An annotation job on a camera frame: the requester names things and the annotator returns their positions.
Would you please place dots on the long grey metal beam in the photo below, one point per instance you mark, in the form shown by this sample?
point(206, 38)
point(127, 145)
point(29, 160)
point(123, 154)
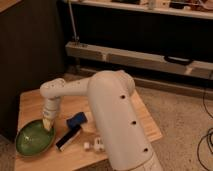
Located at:
point(137, 59)

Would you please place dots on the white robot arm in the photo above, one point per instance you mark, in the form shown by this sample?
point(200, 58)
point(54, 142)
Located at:
point(109, 97)

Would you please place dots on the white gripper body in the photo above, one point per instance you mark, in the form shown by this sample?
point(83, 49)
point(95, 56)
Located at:
point(51, 108)

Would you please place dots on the green ceramic bowl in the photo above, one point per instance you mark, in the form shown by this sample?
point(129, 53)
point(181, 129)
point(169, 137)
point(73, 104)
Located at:
point(34, 139)

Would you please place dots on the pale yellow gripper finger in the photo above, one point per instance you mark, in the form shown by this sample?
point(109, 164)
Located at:
point(48, 123)

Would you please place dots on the black handle on beam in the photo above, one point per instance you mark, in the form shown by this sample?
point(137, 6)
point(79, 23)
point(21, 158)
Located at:
point(178, 61)

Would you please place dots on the cluttered wall shelf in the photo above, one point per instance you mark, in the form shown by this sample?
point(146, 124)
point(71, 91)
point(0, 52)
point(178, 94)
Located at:
point(151, 6)

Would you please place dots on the white labelled plastic bottle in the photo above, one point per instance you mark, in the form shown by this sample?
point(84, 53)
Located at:
point(97, 145)

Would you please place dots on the metal stand pole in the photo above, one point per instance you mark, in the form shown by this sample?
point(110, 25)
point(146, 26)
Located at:
point(76, 37)

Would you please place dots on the blue sponge block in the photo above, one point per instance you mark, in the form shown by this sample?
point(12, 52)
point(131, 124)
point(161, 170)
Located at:
point(77, 119)

